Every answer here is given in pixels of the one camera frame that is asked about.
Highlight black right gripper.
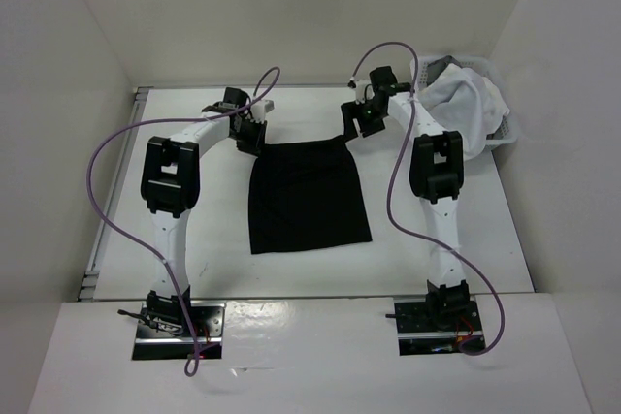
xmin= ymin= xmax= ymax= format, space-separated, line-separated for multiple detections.
xmin=340 ymin=98 xmax=385 ymax=143

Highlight black skirt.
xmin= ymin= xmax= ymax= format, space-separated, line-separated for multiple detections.
xmin=247 ymin=136 xmax=372 ymax=255

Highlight white skirt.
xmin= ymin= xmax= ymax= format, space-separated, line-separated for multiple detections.
xmin=419 ymin=64 xmax=510 ymax=160

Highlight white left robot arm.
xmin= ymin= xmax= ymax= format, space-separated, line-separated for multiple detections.
xmin=140 ymin=87 xmax=274 ymax=336

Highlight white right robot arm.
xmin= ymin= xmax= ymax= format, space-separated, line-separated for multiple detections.
xmin=341 ymin=66 xmax=470 ymax=331

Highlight dark grey garment in basket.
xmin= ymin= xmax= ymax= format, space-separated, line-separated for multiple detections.
xmin=426 ymin=55 xmax=462 ymax=86

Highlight white plastic basket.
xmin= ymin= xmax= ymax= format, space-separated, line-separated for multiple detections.
xmin=410 ymin=55 xmax=518 ymax=149

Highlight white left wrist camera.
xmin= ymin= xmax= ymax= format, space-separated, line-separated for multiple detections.
xmin=249 ymin=99 xmax=275 ymax=124

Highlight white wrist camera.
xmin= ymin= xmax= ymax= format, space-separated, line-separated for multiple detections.
xmin=347 ymin=78 xmax=375 ymax=104
xmin=249 ymin=99 xmax=275 ymax=124

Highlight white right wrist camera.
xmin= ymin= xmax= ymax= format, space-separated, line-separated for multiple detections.
xmin=347 ymin=78 xmax=375 ymax=104

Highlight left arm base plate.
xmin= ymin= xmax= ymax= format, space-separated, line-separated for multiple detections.
xmin=117 ymin=300 xmax=225 ymax=361

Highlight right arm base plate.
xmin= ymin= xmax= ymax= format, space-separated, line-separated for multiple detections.
xmin=385 ymin=297 xmax=486 ymax=356

